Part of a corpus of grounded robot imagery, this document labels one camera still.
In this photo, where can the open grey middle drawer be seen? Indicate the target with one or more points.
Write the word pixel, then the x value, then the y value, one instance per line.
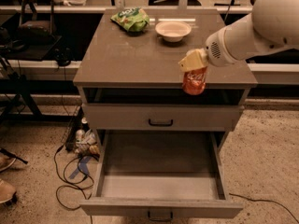
pixel 160 176

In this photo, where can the closed grey top drawer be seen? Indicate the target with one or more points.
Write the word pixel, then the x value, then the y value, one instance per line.
pixel 217 118

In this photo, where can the white bowl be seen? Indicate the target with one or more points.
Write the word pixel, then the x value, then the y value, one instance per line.
pixel 172 31

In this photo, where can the black headphones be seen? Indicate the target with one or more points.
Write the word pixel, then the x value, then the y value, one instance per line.
pixel 63 58

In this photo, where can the tan shoe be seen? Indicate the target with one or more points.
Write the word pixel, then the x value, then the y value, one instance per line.
pixel 7 192
pixel 5 162

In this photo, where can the green chip bag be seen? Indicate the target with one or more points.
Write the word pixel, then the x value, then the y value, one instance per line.
pixel 132 20

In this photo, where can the grey drawer cabinet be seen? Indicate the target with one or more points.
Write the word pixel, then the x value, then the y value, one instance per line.
pixel 123 69

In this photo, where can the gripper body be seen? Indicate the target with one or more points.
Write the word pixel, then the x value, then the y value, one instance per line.
pixel 214 50

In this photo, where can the black bag on shelf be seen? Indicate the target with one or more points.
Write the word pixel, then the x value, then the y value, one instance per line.
pixel 35 31

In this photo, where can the pile of bottles and snacks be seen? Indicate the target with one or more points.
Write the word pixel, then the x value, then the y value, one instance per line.
pixel 85 141

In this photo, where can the orange soda can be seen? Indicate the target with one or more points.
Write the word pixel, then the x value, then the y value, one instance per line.
pixel 194 82

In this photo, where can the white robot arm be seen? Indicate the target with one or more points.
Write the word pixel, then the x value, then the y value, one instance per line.
pixel 272 26

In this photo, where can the tan shoe upper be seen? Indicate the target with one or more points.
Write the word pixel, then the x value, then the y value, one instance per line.
pixel 5 162

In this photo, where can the tan shoe lower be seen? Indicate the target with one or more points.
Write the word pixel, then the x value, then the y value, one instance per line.
pixel 7 192

